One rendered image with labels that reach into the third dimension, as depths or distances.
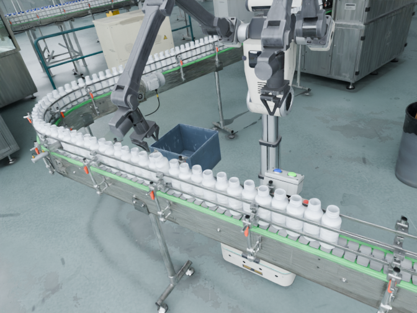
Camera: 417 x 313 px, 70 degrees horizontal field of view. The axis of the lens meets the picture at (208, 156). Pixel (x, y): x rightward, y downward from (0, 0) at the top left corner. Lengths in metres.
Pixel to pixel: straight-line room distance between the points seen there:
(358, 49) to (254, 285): 3.40
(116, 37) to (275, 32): 4.34
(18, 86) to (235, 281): 5.27
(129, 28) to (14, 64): 2.22
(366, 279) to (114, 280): 1.78
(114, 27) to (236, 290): 4.16
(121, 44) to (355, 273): 4.69
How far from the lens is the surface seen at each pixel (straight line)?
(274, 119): 1.67
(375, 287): 1.17
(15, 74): 6.38
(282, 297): 2.17
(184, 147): 2.13
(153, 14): 1.17
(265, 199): 1.09
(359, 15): 4.50
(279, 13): 0.99
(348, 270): 1.14
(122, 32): 5.20
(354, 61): 4.64
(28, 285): 2.78
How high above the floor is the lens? 1.88
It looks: 34 degrees down
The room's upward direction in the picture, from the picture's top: 9 degrees counter-clockwise
